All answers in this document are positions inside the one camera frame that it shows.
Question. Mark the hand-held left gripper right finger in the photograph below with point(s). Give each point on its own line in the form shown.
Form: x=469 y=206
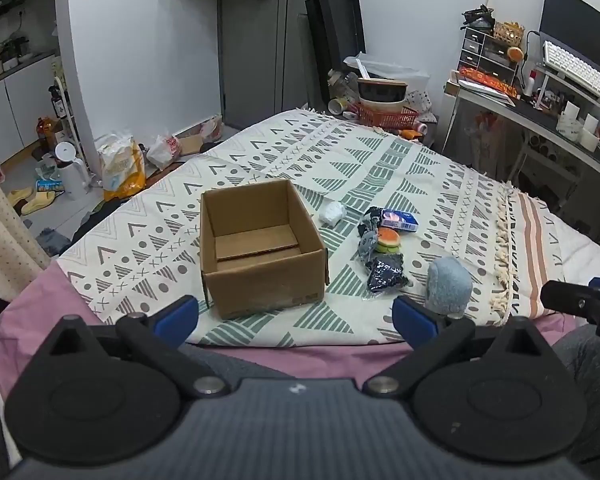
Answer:
x=414 y=321

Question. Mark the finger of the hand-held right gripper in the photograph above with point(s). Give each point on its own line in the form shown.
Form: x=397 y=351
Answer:
x=580 y=300

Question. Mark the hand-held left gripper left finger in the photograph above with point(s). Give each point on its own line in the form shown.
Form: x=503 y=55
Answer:
x=176 y=316

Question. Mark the dark packaged socks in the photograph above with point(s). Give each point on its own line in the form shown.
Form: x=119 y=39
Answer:
x=386 y=272

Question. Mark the grey patterned sock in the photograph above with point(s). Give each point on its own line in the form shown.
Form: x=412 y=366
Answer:
x=366 y=247

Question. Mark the brown cardboard box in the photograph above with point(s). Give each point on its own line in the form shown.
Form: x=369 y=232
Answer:
x=260 y=280

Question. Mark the blue white tissue packet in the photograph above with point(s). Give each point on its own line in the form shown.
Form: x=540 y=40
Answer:
x=399 y=220

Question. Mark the grey-blue fuzzy plush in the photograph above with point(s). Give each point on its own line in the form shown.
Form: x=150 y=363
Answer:
x=447 y=285

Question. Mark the orange striped blanket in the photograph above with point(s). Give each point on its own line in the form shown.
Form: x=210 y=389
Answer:
x=535 y=240

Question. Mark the burger plush toy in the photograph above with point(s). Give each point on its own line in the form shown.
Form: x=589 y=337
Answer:
x=387 y=241

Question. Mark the person's grey trouser leg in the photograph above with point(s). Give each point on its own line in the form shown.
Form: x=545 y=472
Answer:
x=597 y=385

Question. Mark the dark rolled sock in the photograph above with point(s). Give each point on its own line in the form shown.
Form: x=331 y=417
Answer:
x=372 y=216

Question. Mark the crumpled white sock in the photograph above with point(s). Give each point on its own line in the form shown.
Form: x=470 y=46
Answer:
x=332 y=212

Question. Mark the pink bed sheet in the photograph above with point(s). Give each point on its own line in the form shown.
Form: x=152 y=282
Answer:
x=40 y=305

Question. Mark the green grey patterned blanket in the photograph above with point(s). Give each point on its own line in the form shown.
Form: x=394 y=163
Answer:
x=380 y=170

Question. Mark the yellow white sack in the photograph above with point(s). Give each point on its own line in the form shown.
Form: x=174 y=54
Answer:
x=122 y=165

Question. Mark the white red plastic bag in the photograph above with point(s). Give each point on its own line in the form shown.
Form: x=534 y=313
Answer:
x=164 y=150

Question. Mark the small floor cardboard box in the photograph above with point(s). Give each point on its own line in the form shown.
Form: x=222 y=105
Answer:
x=192 y=141

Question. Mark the yellow slipper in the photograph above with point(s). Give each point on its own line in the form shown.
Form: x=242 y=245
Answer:
x=19 y=195
x=37 y=202

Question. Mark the white desk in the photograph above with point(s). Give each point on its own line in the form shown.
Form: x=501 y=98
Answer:
x=540 y=125

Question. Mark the white kettle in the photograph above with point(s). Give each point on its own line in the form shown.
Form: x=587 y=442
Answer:
x=70 y=167

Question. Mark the cream dotted cloth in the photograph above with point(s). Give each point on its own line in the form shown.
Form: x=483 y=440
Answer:
x=5 y=240

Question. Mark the red plastic basket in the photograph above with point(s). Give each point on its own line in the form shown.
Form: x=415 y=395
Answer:
x=385 y=117

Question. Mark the white dotted fabric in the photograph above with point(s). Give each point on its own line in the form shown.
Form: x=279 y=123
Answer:
x=420 y=100

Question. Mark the orange bottle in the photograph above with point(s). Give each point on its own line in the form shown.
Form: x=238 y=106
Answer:
x=42 y=130

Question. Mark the white keyboard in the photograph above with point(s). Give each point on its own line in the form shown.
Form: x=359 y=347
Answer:
x=577 y=71

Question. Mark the paper cup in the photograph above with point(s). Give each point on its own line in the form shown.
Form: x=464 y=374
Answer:
x=337 y=105

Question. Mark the black cream bowl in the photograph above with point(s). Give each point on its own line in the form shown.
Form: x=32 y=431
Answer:
x=382 y=91

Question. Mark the white storage rack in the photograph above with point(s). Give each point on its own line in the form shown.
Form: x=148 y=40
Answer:
x=67 y=110

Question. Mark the red printed packet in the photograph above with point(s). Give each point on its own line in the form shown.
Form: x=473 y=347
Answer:
x=487 y=82

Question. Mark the clear plastic bag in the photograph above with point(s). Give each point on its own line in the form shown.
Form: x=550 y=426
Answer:
x=387 y=67

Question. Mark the white kitchen cabinet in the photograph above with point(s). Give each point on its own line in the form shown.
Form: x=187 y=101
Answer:
x=15 y=105

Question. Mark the grey drawer organizer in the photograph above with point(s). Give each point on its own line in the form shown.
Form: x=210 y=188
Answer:
x=482 y=49

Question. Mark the black desk monitor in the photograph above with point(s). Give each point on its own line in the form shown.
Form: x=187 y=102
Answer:
x=577 y=25

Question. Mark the woven basket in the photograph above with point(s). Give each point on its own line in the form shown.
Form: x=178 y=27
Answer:
x=509 y=32

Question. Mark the grey door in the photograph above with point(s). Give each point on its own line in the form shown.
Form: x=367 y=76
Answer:
x=260 y=45

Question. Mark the black leaning monitor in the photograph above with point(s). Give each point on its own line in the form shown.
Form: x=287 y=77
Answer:
x=335 y=35

